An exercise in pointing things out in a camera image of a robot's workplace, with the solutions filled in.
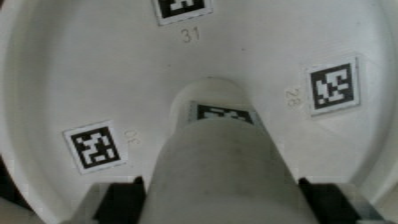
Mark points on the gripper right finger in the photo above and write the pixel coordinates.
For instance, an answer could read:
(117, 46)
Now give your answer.
(338, 205)

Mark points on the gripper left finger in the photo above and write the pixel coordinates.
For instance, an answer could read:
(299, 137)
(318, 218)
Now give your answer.
(112, 204)

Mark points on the white cylindrical table leg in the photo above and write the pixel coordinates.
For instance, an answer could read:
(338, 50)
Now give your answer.
(222, 183)

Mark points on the white round table top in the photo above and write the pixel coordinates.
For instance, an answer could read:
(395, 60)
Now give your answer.
(110, 62)

